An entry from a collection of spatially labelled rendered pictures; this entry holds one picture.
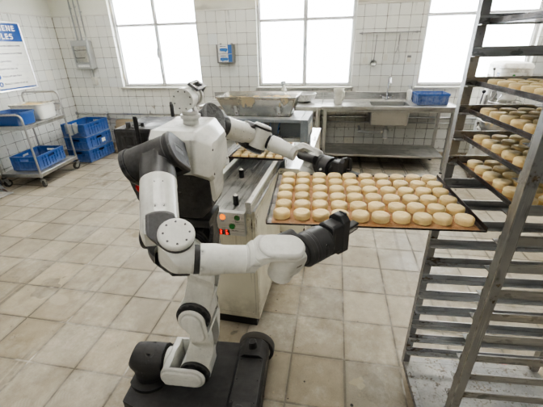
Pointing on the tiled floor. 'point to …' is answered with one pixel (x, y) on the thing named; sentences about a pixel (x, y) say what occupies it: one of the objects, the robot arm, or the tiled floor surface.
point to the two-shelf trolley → (38, 144)
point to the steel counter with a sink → (377, 118)
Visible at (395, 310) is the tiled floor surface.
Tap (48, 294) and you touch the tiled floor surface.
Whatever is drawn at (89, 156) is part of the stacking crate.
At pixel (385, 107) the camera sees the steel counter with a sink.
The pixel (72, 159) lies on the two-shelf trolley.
